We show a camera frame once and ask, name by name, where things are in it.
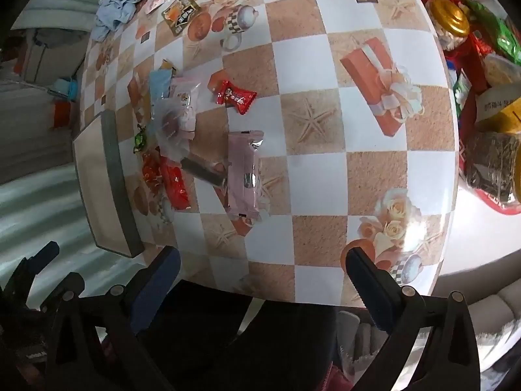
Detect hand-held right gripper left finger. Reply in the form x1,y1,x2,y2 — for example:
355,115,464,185
43,245,182,391

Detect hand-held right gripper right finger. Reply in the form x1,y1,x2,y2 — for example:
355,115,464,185
345,248,482,391

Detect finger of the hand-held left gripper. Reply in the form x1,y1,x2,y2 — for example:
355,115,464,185
0,241,60,307

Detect beige shallow tray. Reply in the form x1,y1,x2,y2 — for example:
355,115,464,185
72,111,144,258

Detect dark roll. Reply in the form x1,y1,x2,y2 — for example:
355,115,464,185
179,155,228,190

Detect long pink snack packet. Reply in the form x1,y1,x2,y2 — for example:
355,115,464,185
226,130,265,218

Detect green candy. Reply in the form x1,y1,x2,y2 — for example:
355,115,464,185
134,125,150,153

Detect red candy packet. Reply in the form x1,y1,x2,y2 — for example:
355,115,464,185
215,80,258,114

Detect grey striped cloth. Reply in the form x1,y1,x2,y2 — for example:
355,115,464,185
0,167,106,278

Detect person's dark clothing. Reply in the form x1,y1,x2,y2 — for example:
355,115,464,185
136,279,340,391

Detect red snack packet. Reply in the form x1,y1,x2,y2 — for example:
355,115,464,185
160,157,192,211

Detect white cushion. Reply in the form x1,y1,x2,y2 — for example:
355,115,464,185
464,281,521,375

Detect orange and white box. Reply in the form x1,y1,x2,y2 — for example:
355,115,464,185
52,101,74,129

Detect clear packet with brown cake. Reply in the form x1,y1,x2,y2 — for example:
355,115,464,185
152,98,196,159

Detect blue plastic cup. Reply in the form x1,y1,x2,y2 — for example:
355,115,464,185
51,77,79,100

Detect brown block in clear wrap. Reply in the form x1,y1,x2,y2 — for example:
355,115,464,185
462,131,521,204

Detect white storage box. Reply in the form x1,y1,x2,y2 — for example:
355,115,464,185
16,28,88,86

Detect light blue snack packet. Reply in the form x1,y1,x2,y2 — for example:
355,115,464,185
148,68,176,100

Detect green and white packet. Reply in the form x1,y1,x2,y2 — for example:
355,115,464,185
452,71,473,119

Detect yellow and white box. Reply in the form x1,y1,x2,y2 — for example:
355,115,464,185
474,87,521,135

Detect red plastic tray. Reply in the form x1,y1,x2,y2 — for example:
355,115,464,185
407,0,521,216

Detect round pale snack packet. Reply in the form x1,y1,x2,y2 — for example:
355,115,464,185
482,54,521,88

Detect light blue cloth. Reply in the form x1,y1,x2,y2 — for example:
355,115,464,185
92,0,141,42

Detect brown packet with orange print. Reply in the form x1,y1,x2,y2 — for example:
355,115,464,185
162,0,202,37

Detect jar with gold lid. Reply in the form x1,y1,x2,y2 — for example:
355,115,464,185
425,0,471,51

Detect green snack packet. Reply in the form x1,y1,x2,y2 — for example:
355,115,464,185
464,0,521,64

